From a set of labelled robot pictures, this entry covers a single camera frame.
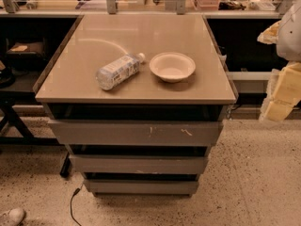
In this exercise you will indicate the grey drawer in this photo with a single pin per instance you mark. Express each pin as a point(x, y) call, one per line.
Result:
point(139, 165)
point(137, 133)
point(141, 187)

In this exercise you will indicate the white shoe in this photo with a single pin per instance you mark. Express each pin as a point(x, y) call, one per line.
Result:
point(12, 217)

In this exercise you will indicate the grey top drawer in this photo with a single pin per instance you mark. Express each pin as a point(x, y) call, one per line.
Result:
point(137, 133)

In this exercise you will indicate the grey bottom drawer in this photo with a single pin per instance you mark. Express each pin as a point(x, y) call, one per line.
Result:
point(141, 187)

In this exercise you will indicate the clear plastic water bottle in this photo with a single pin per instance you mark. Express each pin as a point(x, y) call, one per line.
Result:
point(119, 70)

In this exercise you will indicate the dark box under bench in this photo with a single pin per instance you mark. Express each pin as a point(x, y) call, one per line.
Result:
point(26, 55)

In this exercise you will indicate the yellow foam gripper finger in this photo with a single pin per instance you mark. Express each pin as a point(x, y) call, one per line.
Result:
point(283, 92)

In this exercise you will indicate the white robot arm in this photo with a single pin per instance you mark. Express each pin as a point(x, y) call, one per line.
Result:
point(286, 34)

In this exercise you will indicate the black table leg frame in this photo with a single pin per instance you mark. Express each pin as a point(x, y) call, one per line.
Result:
point(12, 118)

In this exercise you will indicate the grey drawer cabinet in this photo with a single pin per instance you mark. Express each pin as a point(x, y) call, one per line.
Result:
point(137, 100)

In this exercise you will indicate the white paper bowl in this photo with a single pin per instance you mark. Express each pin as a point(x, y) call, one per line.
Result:
point(172, 67)

